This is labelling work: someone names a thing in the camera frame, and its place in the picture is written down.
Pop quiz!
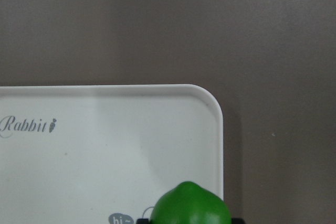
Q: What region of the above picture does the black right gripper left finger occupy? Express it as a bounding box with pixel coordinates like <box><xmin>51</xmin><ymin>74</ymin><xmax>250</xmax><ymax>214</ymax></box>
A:
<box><xmin>136</xmin><ymin>218</ymin><xmax>150</xmax><ymax>224</ymax></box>

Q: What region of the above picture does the green lime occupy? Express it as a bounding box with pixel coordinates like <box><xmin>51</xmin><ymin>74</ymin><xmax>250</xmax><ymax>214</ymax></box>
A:
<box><xmin>149</xmin><ymin>182</ymin><xmax>232</xmax><ymax>223</ymax></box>

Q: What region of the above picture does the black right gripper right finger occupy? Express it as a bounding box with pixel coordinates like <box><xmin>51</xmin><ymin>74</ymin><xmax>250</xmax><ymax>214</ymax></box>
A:
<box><xmin>231</xmin><ymin>218</ymin><xmax>245</xmax><ymax>224</ymax></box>

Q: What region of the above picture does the white rectangular tray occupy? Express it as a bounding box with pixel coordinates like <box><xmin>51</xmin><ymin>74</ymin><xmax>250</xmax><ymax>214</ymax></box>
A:
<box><xmin>1</xmin><ymin>84</ymin><xmax>224</xmax><ymax>223</ymax></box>

